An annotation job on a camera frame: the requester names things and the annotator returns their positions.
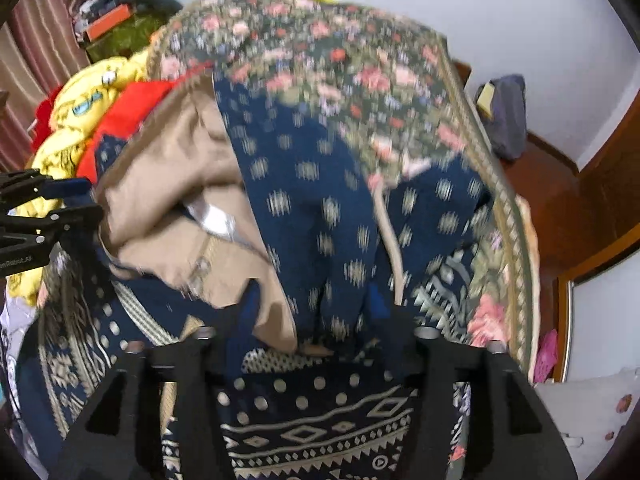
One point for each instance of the white appliance with stickers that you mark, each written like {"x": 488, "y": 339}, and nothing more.
{"x": 590, "y": 410}

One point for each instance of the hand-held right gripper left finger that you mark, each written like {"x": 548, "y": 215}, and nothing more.
{"x": 200, "y": 355}

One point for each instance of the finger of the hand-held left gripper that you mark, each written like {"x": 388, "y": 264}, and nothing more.
{"x": 75, "y": 217}
{"x": 30, "y": 185}

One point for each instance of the orange-red garment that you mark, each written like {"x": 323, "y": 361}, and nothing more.
{"x": 135, "y": 105}

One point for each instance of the orange box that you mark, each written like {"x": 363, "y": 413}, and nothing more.
{"x": 107, "y": 22}

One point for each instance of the floral blanket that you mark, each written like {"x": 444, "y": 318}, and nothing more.
{"x": 325, "y": 50}

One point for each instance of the white wardrobe sliding door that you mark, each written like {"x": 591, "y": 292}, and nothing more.
{"x": 605, "y": 310}

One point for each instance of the grey backpack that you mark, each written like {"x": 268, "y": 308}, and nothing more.
{"x": 507, "y": 120}

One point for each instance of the yellow cartoon fleece garment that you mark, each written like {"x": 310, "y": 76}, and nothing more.
{"x": 100, "y": 95}

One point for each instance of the wooden bed frame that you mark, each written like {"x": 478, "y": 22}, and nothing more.
{"x": 462, "y": 74}

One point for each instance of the striped curtain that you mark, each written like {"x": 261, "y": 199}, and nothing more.
{"x": 45, "y": 15}

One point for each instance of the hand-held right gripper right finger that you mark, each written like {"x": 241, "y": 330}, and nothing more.
{"x": 425, "y": 355}

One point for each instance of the yellow pouch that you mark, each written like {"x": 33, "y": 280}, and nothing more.
{"x": 485, "y": 97}

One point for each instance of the green cloth covered cabinet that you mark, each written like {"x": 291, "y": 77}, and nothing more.
{"x": 130, "y": 37}

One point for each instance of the navy patterned hooded jacket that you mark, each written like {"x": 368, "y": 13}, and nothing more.
{"x": 310, "y": 185}

